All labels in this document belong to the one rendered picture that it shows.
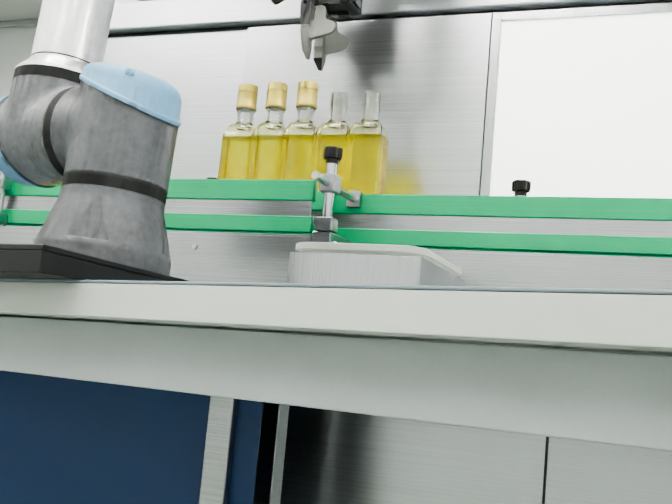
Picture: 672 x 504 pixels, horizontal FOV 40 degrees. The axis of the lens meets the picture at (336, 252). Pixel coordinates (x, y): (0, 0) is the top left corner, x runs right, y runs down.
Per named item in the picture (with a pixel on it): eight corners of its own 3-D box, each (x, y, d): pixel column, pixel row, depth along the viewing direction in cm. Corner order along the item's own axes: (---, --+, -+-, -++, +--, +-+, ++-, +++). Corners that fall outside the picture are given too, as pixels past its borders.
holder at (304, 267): (468, 338, 133) (472, 285, 134) (416, 322, 107) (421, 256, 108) (357, 330, 139) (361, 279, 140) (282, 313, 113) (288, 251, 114)
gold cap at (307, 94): (319, 111, 155) (322, 86, 156) (312, 105, 152) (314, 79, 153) (300, 111, 157) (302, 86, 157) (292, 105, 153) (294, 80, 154)
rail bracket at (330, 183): (360, 244, 143) (367, 165, 144) (319, 224, 127) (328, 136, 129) (342, 243, 144) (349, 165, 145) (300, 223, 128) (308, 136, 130)
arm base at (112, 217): (72, 256, 92) (90, 160, 94) (6, 258, 103) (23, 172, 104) (195, 283, 102) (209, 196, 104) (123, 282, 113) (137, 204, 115)
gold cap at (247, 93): (236, 106, 157) (239, 81, 157) (235, 111, 160) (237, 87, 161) (257, 109, 157) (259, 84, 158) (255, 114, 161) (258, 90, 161)
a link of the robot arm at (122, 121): (109, 168, 96) (131, 45, 98) (31, 173, 104) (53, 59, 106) (191, 197, 105) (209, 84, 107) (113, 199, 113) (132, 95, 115)
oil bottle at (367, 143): (380, 254, 149) (391, 125, 151) (369, 248, 143) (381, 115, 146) (347, 252, 151) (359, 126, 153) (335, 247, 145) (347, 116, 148)
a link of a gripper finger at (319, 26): (328, 47, 148) (337, -1, 151) (294, 49, 150) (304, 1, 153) (334, 58, 151) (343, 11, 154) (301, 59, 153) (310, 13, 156)
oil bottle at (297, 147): (314, 251, 153) (326, 126, 156) (301, 246, 148) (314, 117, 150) (283, 250, 155) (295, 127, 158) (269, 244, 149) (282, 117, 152)
